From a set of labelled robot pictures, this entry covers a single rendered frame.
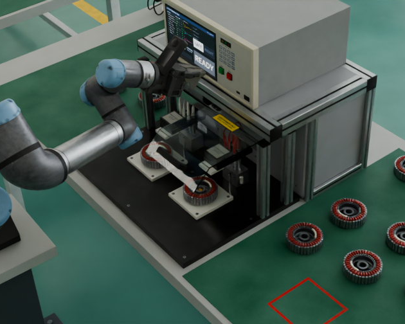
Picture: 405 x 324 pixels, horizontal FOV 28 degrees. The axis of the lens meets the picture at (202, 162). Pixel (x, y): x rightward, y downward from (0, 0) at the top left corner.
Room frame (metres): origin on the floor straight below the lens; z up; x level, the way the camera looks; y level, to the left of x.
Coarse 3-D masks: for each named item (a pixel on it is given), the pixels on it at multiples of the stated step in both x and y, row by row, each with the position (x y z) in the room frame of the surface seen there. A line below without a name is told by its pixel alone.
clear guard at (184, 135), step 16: (208, 112) 2.01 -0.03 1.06; (224, 112) 2.01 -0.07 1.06; (176, 128) 1.94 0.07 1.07; (192, 128) 1.94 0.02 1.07; (208, 128) 1.93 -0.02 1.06; (224, 128) 1.93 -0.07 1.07; (240, 128) 1.92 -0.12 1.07; (160, 144) 1.90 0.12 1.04; (176, 144) 1.87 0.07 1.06; (192, 144) 1.86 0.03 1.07; (208, 144) 1.85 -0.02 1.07; (224, 144) 1.85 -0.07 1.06; (240, 144) 1.85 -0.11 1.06; (160, 160) 1.85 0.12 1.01; (192, 160) 1.79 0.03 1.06; (208, 160) 1.78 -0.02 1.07; (224, 160) 1.78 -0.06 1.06; (176, 176) 1.78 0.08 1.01; (192, 176) 1.75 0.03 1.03
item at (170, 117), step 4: (172, 112) 2.23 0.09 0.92; (176, 112) 2.22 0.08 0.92; (164, 116) 2.21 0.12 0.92; (168, 116) 2.20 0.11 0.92; (172, 116) 2.20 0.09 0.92; (176, 116) 2.20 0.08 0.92; (180, 116) 2.20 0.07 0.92; (160, 120) 2.20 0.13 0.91; (164, 120) 2.18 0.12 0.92; (168, 120) 2.18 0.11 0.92; (172, 120) 2.18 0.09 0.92; (176, 120) 2.18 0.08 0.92; (160, 124) 2.20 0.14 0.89; (164, 124) 2.18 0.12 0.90; (168, 124) 2.16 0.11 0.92; (160, 128) 2.20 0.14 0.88
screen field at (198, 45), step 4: (196, 40) 2.16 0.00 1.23; (196, 44) 2.16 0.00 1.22; (200, 44) 2.14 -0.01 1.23; (200, 48) 2.15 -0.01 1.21; (204, 48) 2.13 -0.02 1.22; (208, 48) 2.11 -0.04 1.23; (204, 52) 2.13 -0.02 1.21; (208, 52) 2.11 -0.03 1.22; (212, 52) 2.10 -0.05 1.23; (212, 56) 2.10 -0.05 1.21
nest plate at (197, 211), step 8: (176, 192) 1.97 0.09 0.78; (224, 192) 1.96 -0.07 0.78; (176, 200) 1.94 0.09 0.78; (184, 200) 1.94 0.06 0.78; (216, 200) 1.93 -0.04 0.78; (224, 200) 1.93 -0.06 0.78; (184, 208) 1.90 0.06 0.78; (192, 208) 1.89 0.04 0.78; (200, 208) 1.89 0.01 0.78; (208, 208) 1.89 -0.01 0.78; (216, 208) 1.90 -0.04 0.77; (192, 216) 1.87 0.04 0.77; (200, 216) 1.86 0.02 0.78
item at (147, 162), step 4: (148, 144) 2.19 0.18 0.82; (144, 148) 2.17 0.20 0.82; (140, 152) 2.15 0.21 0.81; (144, 152) 2.15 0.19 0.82; (140, 156) 2.14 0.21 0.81; (144, 156) 2.12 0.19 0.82; (148, 156) 2.13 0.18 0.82; (144, 160) 2.11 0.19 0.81; (148, 160) 2.11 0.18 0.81; (152, 160) 2.10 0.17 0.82; (144, 164) 2.12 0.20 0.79; (148, 164) 2.11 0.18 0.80; (152, 164) 2.10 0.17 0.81; (156, 164) 2.10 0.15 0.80; (160, 164) 2.10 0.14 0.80
